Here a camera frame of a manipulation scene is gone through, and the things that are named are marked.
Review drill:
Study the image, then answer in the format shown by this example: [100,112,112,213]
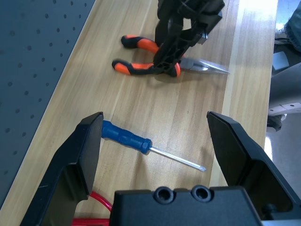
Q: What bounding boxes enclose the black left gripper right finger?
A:
[206,111,301,226]

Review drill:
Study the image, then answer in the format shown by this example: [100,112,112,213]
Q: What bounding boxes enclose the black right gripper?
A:
[152,0,224,76]

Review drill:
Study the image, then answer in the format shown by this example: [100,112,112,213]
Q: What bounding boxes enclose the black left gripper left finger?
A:
[20,112,104,226]

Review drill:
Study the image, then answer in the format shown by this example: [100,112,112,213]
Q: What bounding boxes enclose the orange black needle-nose pliers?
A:
[111,34,231,78]

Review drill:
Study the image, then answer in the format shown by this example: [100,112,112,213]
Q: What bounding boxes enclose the blue handled screwdriver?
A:
[101,120,207,173]

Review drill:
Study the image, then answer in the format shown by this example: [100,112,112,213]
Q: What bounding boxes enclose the red handled scissors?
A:
[72,191,113,226]

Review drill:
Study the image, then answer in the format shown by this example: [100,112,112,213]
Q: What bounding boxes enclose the blue-grey metal pegboard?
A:
[0,0,97,205]

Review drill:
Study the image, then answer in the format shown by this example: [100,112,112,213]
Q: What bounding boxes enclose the grey foot pedal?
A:
[272,52,290,71]

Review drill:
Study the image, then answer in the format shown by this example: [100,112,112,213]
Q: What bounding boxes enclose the white grey sneaker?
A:
[274,35,293,46]

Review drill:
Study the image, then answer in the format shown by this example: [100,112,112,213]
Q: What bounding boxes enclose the person leg in blue jeans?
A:
[283,0,301,52]

